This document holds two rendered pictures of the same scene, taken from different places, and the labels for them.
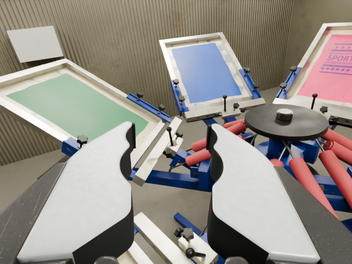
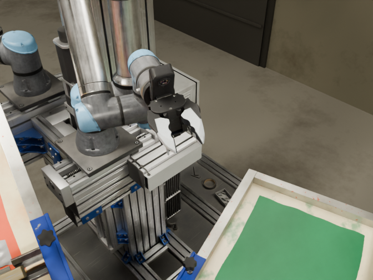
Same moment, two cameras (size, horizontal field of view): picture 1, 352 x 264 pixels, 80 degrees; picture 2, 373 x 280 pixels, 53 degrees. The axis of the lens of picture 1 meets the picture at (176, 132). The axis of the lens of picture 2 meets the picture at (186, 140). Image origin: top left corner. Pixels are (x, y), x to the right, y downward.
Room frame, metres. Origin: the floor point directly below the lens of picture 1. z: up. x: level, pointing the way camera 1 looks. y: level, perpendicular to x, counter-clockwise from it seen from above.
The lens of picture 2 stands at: (0.59, -0.19, 2.11)
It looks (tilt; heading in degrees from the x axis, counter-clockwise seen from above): 40 degrees down; 159
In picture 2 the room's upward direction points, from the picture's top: straight up
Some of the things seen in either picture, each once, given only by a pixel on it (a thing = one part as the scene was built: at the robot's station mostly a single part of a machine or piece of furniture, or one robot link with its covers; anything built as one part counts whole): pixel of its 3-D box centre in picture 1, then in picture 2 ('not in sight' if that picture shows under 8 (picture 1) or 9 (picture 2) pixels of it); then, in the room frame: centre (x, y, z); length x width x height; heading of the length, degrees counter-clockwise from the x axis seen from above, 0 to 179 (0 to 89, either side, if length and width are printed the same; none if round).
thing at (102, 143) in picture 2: not in sight; (96, 130); (-0.46, -0.11, 1.31); 0.15 x 0.15 x 0.10
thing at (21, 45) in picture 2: not in sight; (20, 50); (-0.92, -0.30, 1.42); 0.13 x 0.12 x 0.14; 56
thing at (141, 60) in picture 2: not in sight; (146, 71); (-0.19, 0.02, 1.65); 0.11 x 0.08 x 0.09; 178
